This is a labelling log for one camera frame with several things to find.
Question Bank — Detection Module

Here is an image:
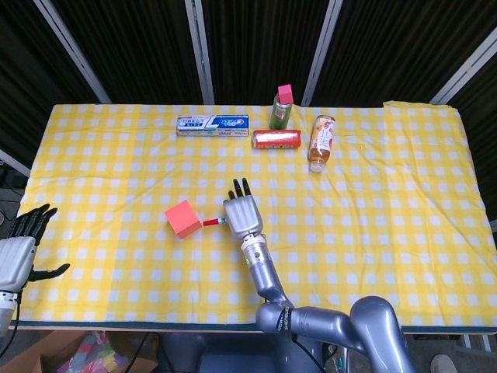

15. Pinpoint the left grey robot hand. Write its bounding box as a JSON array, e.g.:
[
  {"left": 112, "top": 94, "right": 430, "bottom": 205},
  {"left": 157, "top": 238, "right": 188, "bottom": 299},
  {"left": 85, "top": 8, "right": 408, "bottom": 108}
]
[{"left": 0, "top": 204, "right": 71, "bottom": 291}]

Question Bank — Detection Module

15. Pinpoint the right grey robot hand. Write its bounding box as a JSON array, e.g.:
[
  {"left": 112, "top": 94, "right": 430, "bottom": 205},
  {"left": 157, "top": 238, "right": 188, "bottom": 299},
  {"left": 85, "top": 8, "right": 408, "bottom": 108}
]
[{"left": 223, "top": 177, "right": 264, "bottom": 240}]

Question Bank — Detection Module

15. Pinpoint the orange foam cube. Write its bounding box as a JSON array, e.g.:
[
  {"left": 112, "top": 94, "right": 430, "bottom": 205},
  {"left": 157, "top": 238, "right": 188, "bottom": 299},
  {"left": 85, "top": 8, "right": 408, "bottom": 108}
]
[{"left": 164, "top": 200, "right": 203, "bottom": 238}]

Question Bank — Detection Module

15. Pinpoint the dark robot base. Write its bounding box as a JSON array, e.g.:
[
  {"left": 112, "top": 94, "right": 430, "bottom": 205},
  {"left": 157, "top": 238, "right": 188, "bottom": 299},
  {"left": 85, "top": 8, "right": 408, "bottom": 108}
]
[{"left": 158, "top": 332, "right": 323, "bottom": 373}]

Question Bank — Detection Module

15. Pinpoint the yellow checkered tablecloth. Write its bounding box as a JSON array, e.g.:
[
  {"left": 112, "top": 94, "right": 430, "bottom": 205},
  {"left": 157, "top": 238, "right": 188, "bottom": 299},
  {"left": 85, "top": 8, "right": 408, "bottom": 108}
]
[{"left": 15, "top": 100, "right": 497, "bottom": 326}]

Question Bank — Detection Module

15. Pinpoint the red drink can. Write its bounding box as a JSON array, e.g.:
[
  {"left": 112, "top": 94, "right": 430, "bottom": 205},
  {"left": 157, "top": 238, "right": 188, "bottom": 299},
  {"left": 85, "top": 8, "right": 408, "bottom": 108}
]
[{"left": 252, "top": 129, "right": 303, "bottom": 150}]

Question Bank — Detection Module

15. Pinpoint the blue white toothpaste box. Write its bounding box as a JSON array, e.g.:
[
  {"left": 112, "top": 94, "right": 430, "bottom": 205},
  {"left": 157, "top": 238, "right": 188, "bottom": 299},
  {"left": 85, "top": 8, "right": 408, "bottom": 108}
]
[{"left": 176, "top": 113, "right": 250, "bottom": 138}]

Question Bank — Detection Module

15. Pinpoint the brown cardboard box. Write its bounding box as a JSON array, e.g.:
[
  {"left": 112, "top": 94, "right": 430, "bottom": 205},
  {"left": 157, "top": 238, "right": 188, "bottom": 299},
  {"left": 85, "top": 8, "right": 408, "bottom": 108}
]
[{"left": 0, "top": 329, "right": 160, "bottom": 373}]

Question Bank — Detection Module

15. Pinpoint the green spray can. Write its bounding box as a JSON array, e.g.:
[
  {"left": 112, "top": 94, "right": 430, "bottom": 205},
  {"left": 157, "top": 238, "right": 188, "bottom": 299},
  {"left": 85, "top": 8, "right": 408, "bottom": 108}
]
[{"left": 269, "top": 92, "right": 294, "bottom": 131}]

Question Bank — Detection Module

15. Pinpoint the tea bottle with white cap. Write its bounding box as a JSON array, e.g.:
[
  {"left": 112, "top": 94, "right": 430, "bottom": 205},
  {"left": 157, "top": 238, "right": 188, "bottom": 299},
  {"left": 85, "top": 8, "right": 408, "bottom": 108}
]
[{"left": 308, "top": 114, "right": 337, "bottom": 173}]

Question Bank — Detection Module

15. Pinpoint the colourful foam blocks pile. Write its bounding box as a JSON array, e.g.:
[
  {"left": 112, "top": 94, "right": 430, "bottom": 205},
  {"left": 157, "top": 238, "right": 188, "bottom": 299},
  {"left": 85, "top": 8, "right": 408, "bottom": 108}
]
[{"left": 57, "top": 332, "right": 129, "bottom": 373}]

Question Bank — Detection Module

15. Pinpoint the grey shoe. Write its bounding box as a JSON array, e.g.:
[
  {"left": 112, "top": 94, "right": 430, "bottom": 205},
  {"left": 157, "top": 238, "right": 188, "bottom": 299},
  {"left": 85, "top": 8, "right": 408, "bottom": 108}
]
[{"left": 429, "top": 353, "right": 461, "bottom": 373}]

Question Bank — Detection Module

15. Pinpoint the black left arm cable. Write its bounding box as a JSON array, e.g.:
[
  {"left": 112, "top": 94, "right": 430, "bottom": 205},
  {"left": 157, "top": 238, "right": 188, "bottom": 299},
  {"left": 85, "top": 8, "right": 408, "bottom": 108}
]
[{"left": 0, "top": 291, "right": 21, "bottom": 353}]

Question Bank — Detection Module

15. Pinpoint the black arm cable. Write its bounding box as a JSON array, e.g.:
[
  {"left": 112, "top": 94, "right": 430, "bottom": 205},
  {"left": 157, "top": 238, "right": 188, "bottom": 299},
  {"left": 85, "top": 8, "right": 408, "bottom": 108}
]
[
  {"left": 0, "top": 291, "right": 21, "bottom": 353},
  {"left": 289, "top": 332, "right": 329, "bottom": 373}
]

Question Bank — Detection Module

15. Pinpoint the white metal frame post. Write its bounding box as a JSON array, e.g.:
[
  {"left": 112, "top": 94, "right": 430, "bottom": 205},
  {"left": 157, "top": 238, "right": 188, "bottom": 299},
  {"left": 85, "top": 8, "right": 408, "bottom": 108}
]
[
  {"left": 33, "top": 0, "right": 113, "bottom": 104},
  {"left": 184, "top": 0, "right": 215, "bottom": 105},
  {"left": 301, "top": 0, "right": 345, "bottom": 106},
  {"left": 0, "top": 149, "right": 32, "bottom": 178},
  {"left": 429, "top": 26, "right": 497, "bottom": 105}
]

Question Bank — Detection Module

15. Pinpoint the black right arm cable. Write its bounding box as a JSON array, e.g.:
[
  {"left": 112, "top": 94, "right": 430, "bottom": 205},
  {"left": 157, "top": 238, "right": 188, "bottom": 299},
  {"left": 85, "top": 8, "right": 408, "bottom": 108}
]
[{"left": 289, "top": 332, "right": 329, "bottom": 373}]

